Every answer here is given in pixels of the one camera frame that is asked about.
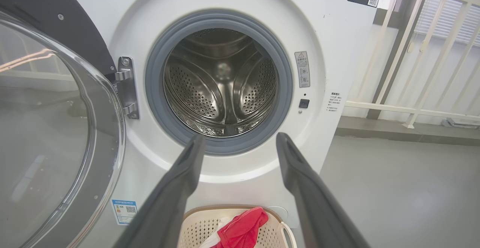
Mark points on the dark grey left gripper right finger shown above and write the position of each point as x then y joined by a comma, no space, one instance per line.
315,210

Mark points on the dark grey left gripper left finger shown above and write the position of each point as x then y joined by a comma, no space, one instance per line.
168,203

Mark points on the red and white garment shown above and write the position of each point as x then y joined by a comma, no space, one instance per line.
243,229

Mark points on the black round glass washer door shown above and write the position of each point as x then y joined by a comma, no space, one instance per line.
56,128

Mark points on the cream perforated laundry basket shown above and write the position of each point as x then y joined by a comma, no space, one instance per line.
198,229

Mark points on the white front-load washing machine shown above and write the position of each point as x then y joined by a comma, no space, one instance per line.
337,53

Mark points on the blue energy label sticker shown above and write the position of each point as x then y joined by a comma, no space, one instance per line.
125,212

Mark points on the white slatted railing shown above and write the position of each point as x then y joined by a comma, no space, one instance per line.
378,105

